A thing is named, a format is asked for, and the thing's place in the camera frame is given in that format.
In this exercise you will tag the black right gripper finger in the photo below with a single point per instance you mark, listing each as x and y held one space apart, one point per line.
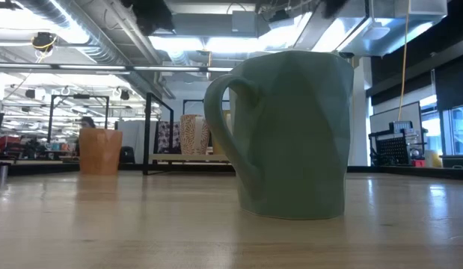
334 6

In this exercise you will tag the orange leaf patterned mug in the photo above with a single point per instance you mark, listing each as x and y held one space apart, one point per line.
188 134

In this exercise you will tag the green faceted ceramic mug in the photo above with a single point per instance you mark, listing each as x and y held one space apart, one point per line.
291 142

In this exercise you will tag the orange faceted ceramic mug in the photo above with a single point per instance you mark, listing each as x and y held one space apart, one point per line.
100 151

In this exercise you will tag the long ceiling light fixture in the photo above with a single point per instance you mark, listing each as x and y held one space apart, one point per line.
104 67

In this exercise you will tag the black metal wood shelf rack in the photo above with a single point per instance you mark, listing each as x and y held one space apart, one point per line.
146 130

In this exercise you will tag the floral patterned cloth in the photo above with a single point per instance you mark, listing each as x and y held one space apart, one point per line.
164 138

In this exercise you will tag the white partition panel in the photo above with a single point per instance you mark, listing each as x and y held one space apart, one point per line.
135 138

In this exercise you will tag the person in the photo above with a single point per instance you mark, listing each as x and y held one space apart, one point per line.
87 122

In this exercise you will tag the black office chair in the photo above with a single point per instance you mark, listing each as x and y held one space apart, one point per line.
127 155

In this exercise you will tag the black perforated crate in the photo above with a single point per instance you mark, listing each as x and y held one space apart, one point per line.
392 151

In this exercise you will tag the small red box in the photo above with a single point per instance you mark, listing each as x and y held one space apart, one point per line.
418 163

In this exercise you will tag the black bin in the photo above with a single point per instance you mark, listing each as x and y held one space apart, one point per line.
455 161

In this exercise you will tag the small black metal frame stand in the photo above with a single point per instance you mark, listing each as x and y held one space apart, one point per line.
183 106

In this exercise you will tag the large black metal frame stand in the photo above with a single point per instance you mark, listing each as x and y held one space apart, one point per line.
50 119

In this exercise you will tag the silver metal post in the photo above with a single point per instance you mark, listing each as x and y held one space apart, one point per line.
3 175

